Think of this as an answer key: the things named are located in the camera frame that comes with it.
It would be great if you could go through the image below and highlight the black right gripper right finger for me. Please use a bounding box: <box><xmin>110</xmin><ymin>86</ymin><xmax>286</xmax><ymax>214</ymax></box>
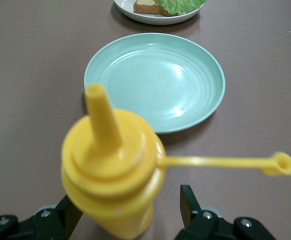
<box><xmin>175</xmin><ymin>184</ymin><xmax>236</xmax><ymax>240</ymax></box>

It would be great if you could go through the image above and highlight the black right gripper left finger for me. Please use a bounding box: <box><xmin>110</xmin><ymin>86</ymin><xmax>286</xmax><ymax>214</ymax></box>
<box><xmin>20</xmin><ymin>195</ymin><xmax>84</xmax><ymax>240</ymax></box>

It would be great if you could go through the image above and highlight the yellow mustard squeeze bottle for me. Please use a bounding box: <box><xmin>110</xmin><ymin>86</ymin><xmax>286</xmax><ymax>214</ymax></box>
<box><xmin>60</xmin><ymin>83</ymin><xmax>291</xmax><ymax>238</ymax></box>

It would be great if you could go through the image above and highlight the green lettuce leaf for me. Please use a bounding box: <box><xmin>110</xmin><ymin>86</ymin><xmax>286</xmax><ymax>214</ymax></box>
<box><xmin>155</xmin><ymin>0</ymin><xmax>208</xmax><ymax>15</ymax></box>

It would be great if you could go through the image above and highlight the brown bread slice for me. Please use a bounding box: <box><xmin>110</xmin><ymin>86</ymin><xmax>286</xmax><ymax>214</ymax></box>
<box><xmin>133</xmin><ymin>0</ymin><xmax>180</xmax><ymax>16</ymax></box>

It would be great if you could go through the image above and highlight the mint green plate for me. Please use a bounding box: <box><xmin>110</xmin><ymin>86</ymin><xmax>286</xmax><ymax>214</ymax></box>
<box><xmin>83</xmin><ymin>32</ymin><xmax>226</xmax><ymax>135</ymax></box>

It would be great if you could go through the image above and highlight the beige plate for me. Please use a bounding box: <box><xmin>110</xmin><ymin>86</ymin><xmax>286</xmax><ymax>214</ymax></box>
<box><xmin>113</xmin><ymin>0</ymin><xmax>204</xmax><ymax>26</ymax></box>

